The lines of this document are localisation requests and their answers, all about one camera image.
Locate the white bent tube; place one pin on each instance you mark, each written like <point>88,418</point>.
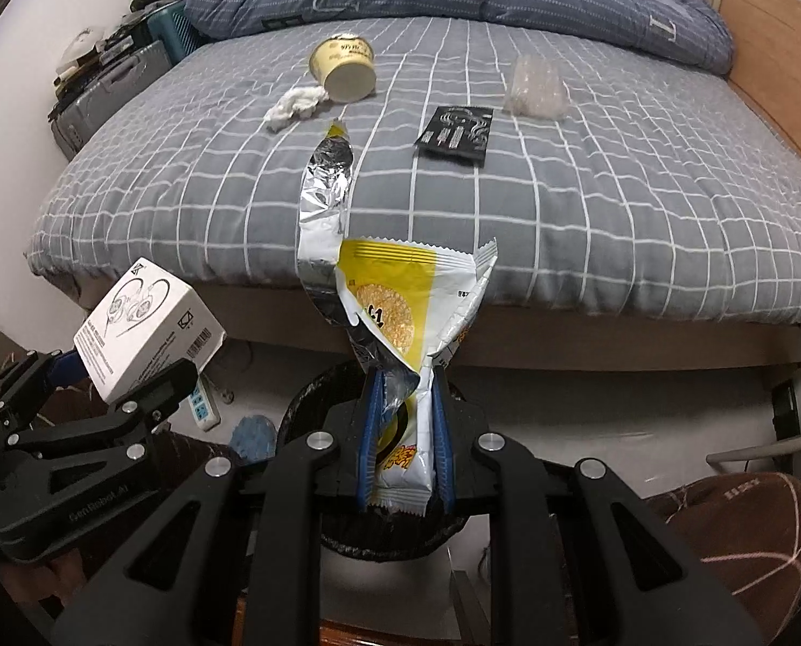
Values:
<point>717,459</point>

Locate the yellow snack wrapper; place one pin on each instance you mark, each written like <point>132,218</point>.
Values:
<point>380,303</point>

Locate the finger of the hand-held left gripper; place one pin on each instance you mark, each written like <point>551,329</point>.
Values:
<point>137,410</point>
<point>63,367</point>

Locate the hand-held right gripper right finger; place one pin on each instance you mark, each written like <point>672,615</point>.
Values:
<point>443,437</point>

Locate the white cardboard box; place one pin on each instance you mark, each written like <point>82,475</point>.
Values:
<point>144,323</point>

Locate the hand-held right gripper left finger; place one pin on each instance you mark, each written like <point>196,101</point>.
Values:
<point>368,430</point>

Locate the wooden headboard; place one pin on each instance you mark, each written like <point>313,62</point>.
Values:
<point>784,47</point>

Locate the white power strip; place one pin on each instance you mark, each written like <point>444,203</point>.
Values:
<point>205,410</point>

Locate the blue fluffy slipper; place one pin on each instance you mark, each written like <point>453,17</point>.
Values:
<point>255,437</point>

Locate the white rounded item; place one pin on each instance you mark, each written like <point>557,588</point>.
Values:
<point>80,44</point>

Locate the clear plastic wrap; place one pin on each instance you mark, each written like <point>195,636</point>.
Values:
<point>535,91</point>

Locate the black lined trash bin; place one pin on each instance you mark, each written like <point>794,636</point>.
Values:
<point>306,410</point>

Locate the grey suitcase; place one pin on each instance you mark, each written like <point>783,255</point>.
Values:
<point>111,101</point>

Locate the white tissue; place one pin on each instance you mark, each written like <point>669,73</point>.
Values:
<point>296,106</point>

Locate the teal suitcase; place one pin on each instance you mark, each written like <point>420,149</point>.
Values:
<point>171,33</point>

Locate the yellow paper cup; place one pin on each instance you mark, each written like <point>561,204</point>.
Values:
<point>343,67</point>

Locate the wooden bed frame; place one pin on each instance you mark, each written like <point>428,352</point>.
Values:
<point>575,343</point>

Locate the black items pile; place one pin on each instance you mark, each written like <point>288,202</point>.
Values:
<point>151,0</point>

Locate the black printed packet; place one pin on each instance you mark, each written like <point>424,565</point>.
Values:
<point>454,134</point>

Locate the grey checked bed sheet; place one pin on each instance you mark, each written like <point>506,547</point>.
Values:
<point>575,215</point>

